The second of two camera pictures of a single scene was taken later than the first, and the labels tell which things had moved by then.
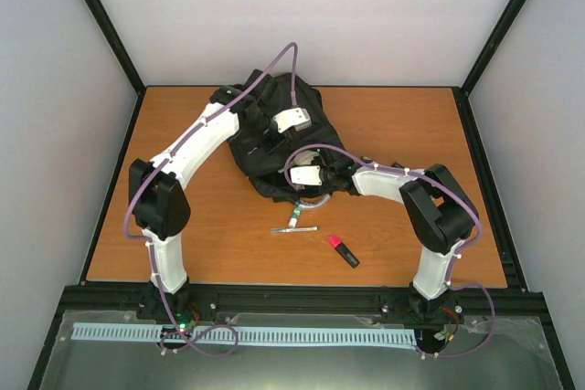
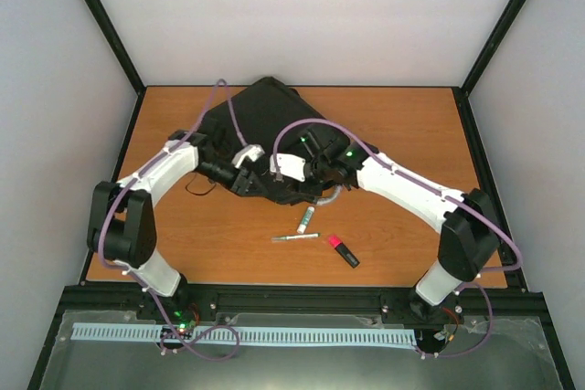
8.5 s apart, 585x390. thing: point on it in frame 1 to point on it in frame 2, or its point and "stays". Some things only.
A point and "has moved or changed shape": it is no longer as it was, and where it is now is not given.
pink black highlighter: [347, 254] stays
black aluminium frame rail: [483, 300] stays
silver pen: [285, 229] has moved or changed shape
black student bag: [264, 155] has moved or changed shape
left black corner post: [109, 30] stays
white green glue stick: [295, 215] to [305, 220]
